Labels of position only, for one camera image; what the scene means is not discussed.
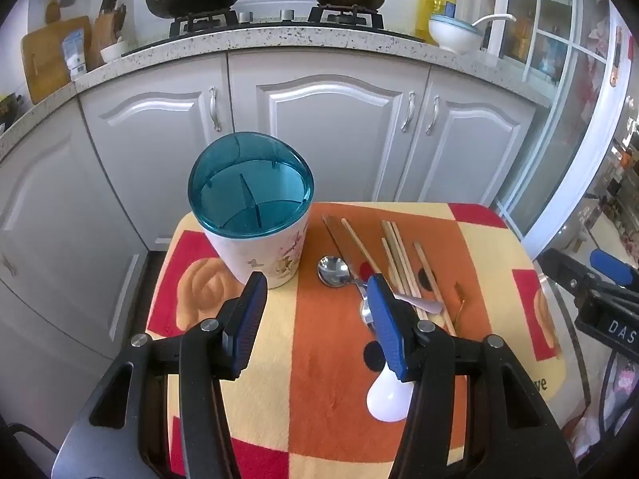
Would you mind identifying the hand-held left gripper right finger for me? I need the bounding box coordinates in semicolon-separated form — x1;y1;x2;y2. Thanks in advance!
365;273;580;479

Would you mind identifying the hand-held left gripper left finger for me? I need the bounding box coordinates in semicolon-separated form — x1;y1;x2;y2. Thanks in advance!
50;270;270;479

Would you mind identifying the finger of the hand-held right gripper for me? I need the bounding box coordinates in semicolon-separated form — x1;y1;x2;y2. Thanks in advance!
589;248;639;291
538;248;602;293

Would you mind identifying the wooden chopstick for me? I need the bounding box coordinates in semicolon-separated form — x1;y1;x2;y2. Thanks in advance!
381;238;406;294
412;242;458;337
390;220;431;321
385;220;426;316
381;220;420;310
341;218;381;277

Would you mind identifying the white utensil holder teal lid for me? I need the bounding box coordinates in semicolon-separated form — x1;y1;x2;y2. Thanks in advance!
188;131;315;290

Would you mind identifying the white ceramic spoon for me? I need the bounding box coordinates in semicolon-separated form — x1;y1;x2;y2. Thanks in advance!
366;364;417;421

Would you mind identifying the all-metal spoon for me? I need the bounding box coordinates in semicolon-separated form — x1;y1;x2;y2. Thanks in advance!
318;255;444;314

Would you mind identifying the gold fork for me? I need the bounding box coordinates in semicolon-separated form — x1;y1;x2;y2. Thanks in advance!
450;282;468;325

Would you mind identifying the printed orange red blanket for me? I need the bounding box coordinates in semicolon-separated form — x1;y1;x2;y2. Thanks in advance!
145;202;567;479

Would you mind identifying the dark ribbed floor mat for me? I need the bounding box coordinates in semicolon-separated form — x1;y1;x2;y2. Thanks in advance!
107;251;173;355

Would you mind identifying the white framed glass door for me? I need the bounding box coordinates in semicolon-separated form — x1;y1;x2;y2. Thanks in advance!
486;0;637;255

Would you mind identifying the white cabinet door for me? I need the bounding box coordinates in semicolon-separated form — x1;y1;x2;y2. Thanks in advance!
80;52;235;255
394;67;537;205

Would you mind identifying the white side cabinet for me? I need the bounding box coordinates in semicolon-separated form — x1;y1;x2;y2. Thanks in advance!
0;95;151;360

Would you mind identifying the large white bowl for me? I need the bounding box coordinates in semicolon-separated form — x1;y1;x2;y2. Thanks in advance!
428;14;484;55

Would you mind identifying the white ladle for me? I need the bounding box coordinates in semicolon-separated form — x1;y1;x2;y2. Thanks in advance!
469;12;517;28

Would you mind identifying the speckled stone countertop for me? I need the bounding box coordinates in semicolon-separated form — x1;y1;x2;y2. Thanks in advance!
0;25;555;160

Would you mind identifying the yellow oil bottle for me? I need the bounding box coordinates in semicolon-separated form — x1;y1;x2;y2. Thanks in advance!
417;0;457;46

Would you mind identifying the small white bowl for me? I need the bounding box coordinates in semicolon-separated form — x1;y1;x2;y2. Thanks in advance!
100;40;131;64

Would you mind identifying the white blue packet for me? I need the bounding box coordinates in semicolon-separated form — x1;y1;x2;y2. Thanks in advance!
62;30;88;78

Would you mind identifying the yellow black casserole pot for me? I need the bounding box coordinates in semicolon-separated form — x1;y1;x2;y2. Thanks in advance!
0;92;23;131

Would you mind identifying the wooden knife block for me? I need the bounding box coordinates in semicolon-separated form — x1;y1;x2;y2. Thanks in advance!
92;0;128;61

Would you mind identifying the wooden cutting board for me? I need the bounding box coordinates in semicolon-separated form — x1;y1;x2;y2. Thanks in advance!
21;15;93;105

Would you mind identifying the black cable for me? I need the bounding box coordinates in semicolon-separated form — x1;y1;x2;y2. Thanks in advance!
7;422;58;455

